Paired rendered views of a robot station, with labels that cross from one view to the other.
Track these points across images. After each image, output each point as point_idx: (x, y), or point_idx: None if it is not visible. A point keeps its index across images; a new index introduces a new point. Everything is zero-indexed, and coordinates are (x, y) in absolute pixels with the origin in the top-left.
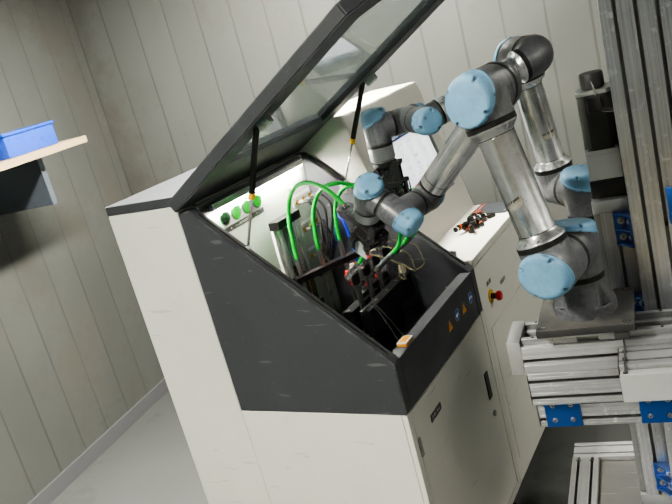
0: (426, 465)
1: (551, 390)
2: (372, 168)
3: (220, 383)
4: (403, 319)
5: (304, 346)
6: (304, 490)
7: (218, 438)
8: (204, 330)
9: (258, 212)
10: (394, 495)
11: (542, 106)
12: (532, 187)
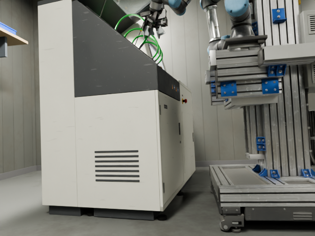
0: (161, 120)
1: (226, 72)
2: (145, 45)
3: (67, 83)
4: None
5: (115, 59)
6: (95, 138)
7: (57, 114)
8: (67, 56)
9: None
10: (142, 135)
11: (215, 16)
12: None
